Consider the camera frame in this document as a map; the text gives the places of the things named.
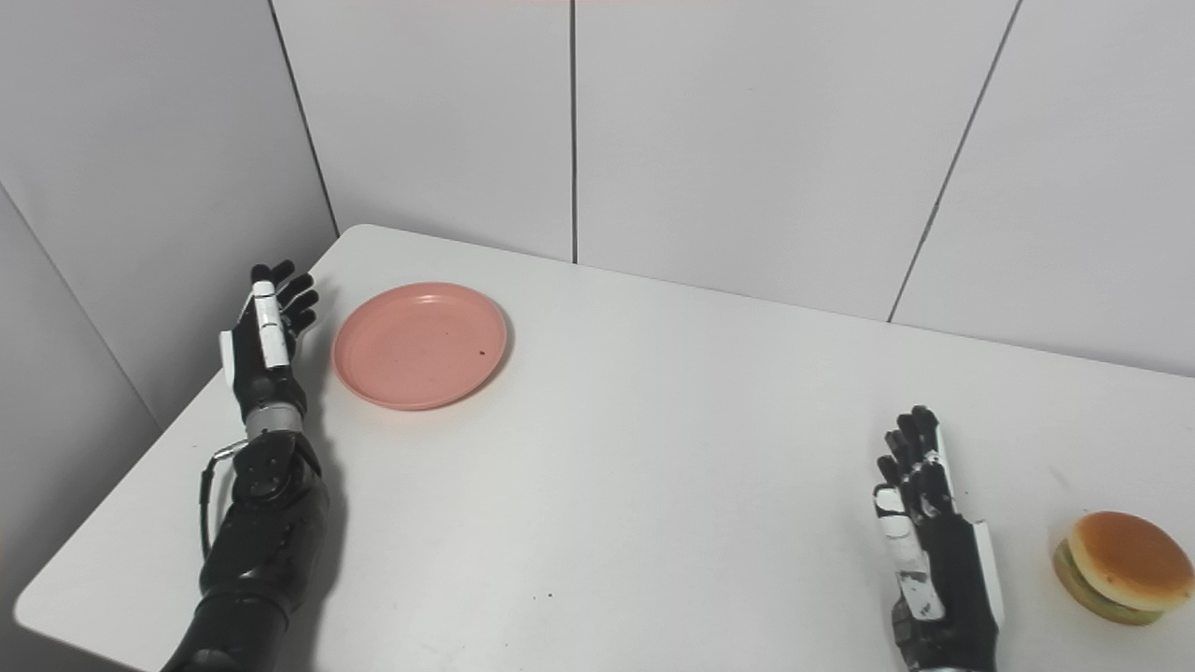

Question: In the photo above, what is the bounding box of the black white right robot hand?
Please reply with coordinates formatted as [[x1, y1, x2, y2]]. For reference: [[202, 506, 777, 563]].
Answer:
[[874, 405, 1006, 672]]

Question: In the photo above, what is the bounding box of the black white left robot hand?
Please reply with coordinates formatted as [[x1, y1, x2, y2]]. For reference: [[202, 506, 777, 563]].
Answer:
[[218, 260, 320, 427]]

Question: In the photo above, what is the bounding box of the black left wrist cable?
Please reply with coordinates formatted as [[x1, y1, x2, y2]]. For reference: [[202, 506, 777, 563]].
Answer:
[[199, 441, 248, 561]]

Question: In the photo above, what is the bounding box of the pink round plate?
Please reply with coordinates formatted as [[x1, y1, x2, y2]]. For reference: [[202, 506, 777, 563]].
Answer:
[[332, 282, 510, 412]]

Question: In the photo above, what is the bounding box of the toy hamburger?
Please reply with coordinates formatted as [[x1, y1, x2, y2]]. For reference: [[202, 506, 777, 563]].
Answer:
[[1053, 511, 1195, 626]]

